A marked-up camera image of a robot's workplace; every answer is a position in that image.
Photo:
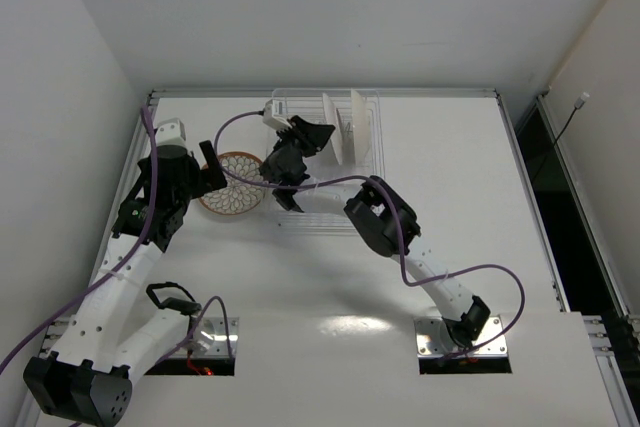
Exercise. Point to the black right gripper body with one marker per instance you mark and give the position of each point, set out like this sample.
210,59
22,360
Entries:
305,132

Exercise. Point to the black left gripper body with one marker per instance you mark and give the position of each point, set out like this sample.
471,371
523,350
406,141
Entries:
211,167

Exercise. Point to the orange rimmed flower plate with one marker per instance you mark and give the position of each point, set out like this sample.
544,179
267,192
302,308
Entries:
360,127

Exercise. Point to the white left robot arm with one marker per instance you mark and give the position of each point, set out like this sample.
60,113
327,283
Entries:
90,372

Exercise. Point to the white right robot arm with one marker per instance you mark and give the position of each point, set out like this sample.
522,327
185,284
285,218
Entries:
385,222

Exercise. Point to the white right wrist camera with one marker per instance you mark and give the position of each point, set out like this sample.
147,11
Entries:
275,114

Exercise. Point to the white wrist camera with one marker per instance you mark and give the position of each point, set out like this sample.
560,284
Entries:
275,114
170,132

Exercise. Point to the white wire dish rack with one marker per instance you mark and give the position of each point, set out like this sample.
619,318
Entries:
308,104

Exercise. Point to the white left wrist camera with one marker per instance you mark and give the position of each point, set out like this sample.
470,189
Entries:
170,132

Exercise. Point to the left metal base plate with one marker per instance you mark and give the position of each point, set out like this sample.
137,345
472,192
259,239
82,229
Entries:
210,339

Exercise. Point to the black wall cable white plug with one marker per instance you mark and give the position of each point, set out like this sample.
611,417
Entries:
577,106

